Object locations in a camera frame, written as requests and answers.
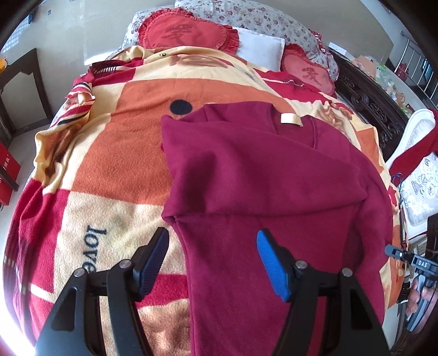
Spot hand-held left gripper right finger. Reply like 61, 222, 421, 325
257, 229, 391, 356

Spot printed orange red blanket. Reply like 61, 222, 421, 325
7, 44, 408, 356

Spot large red heart pillow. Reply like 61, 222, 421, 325
137, 8, 240, 55

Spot metal stair railing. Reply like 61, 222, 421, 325
400, 30, 438, 100

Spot pile of packets and bottles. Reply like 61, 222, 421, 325
352, 55, 414, 117

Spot floral pillow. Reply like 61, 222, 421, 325
121, 10, 161, 48

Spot white pillow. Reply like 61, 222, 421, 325
234, 27, 286, 72

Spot flat white box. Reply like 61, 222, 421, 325
328, 42, 353, 55

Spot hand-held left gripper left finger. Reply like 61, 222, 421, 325
34, 226, 171, 356

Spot dark wooden side table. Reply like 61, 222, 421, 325
0, 48, 53, 144

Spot small red heart pillow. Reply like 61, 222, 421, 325
281, 43, 338, 96

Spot dark carved wooden headboard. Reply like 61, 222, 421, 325
328, 50, 409, 161

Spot white upholstered chair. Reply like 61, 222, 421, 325
385, 109, 438, 237

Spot glass block window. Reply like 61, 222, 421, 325
0, 19, 30, 53

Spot red boxes on floor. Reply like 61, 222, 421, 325
0, 142, 22, 206

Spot red garment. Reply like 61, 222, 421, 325
389, 108, 438, 179

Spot maroon sweater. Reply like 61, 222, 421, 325
160, 101, 394, 356

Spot floral rolled quilt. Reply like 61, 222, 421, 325
173, 0, 339, 81

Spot person's right hand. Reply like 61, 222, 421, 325
409, 278, 438, 310

